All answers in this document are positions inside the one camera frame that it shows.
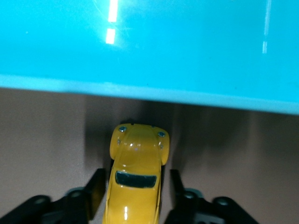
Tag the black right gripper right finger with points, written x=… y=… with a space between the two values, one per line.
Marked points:
x=194 y=210

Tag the teal plastic bin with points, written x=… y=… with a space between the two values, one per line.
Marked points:
x=163 y=58

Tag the yellow beetle toy car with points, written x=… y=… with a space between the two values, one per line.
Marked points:
x=137 y=156

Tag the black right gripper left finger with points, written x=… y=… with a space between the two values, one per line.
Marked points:
x=70 y=207

